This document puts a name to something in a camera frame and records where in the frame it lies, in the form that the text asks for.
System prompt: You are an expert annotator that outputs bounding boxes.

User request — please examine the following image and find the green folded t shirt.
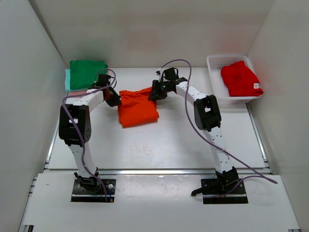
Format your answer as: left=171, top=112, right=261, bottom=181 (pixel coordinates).
left=70, top=59, right=108, bottom=90

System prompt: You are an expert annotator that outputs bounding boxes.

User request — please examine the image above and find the white plastic basket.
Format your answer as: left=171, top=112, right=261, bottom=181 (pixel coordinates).
left=206, top=54, right=263, bottom=104

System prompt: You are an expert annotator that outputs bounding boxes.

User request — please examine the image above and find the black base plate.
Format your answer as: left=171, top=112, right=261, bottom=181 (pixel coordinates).
left=191, top=179, right=249, bottom=204
left=71, top=178, right=116, bottom=203

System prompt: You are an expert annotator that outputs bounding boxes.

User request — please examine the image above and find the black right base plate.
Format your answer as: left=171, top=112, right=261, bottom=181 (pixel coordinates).
left=191, top=179, right=249, bottom=204

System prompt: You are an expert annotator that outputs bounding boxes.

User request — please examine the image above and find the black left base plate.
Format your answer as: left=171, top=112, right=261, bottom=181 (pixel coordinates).
left=71, top=178, right=116, bottom=203

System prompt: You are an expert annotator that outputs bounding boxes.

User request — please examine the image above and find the orange t shirt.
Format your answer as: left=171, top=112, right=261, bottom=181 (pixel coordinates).
left=118, top=87, right=159, bottom=128

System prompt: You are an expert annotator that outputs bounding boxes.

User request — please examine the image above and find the teal folded t shirt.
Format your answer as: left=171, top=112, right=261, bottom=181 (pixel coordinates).
left=65, top=69, right=80, bottom=92

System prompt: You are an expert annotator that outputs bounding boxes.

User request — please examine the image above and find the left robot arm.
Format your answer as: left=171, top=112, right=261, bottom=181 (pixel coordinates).
left=58, top=73, right=121, bottom=196

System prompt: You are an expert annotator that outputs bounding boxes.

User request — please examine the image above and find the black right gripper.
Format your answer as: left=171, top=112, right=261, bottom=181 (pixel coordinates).
left=149, top=81, right=171, bottom=102

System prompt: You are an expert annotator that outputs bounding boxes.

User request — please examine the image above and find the red t shirt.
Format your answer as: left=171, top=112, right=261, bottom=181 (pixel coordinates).
left=221, top=61, right=264, bottom=97

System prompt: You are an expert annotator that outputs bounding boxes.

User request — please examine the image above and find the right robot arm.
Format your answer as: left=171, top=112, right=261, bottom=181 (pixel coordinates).
left=148, top=68, right=239, bottom=196

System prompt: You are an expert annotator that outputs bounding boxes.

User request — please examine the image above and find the pink folded t shirt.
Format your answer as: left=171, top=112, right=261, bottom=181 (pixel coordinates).
left=68, top=90, right=86, bottom=96

